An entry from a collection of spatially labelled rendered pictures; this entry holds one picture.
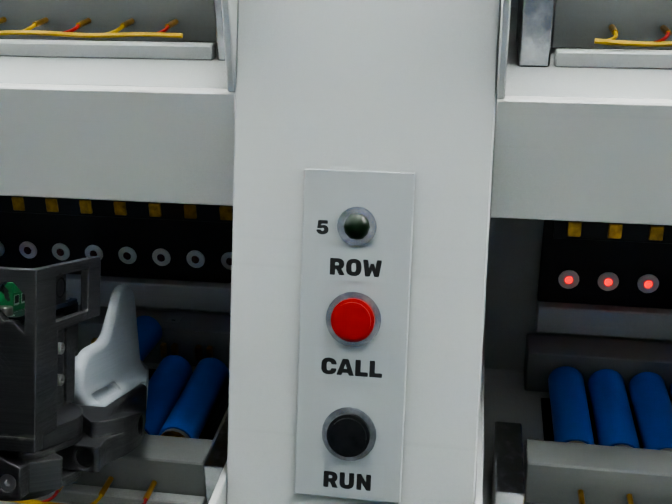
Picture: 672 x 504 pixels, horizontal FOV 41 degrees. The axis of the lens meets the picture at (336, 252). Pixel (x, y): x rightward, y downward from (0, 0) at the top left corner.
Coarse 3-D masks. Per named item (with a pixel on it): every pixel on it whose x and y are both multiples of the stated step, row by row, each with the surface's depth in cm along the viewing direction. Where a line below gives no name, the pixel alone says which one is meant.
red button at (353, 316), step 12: (348, 300) 32; (360, 300) 32; (336, 312) 32; (348, 312) 32; (360, 312) 32; (372, 312) 32; (336, 324) 32; (348, 324) 32; (360, 324) 32; (372, 324) 32; (348, 336) 32; (360, 336) 32
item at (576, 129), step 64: (576, 0) 36; (640, 0) 36; (512, 64) 36; (576, 64) 35; (640, 64) 35; (512, 128) 31; (576, 128) 31; (640, 128) 31; (512, 192) 32; (576, 192) 32; (640, 192) 32
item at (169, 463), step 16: (144, 448) 40; (160, 448) 40; (176, 448) 40; (192, 448) 40; (208, 448) 40; (112, 464) 40; (128, 464) 40; (144, 464) 39; (160, 464) 39; (176, 464) 39; (192, 464) 39; (80, 480) 40; (96, 480) 40; (112, 480) 40; (128, 480) 40; (144, 480) 40; (160, 480) 40; (176, 480) 40; (192, 480) 39; (144, 496) 39
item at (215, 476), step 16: (80, 288) 52; (112, 288) 52; (144, 288) 52; (160, 288) 51; (176, 288) 51; (192, 288) 51; (208, 288) 51; (224, 288) 51; (144, 304) 52; (160, 304) 52; (176, 304) 52; (192, 304) 52; (208, 304) 51; (224, 304) 51; (192, 368) 51; (224, 416) 46; (224, 432) 40; (224, 448) 39; (208, 464) 38; (224, 464) 38; (208, 480) 38; (224, 480) 34; (208, 496) 39; (224, 496) 34
